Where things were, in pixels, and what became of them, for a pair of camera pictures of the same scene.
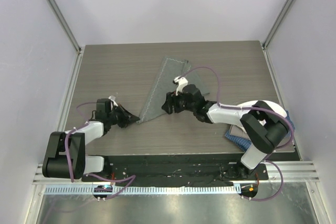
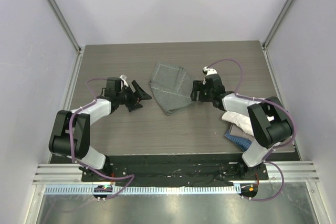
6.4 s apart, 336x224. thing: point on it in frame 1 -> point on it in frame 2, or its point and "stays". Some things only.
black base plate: x=177 y=170 stays
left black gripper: x=127 y=118 -> x=133 y=104
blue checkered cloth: x=243 y=145 stays
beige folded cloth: x=238 y=131 stays
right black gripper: x=167 y=106 -> x=202 y=85
